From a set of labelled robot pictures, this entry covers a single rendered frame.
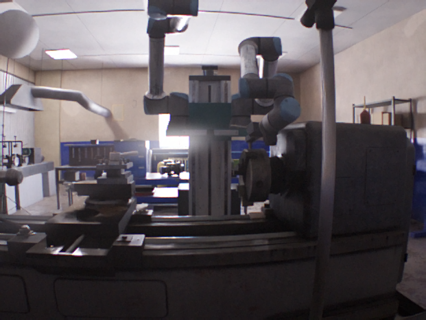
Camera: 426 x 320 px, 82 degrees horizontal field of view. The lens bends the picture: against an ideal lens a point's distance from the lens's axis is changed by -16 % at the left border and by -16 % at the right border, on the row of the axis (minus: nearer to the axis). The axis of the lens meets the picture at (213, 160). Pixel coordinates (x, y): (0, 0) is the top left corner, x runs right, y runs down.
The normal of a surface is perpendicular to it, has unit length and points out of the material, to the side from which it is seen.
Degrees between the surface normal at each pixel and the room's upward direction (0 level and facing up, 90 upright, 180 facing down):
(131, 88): 90
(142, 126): 90
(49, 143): 90
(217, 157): 90
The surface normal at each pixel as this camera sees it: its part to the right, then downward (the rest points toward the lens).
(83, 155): 0.13, 0.07
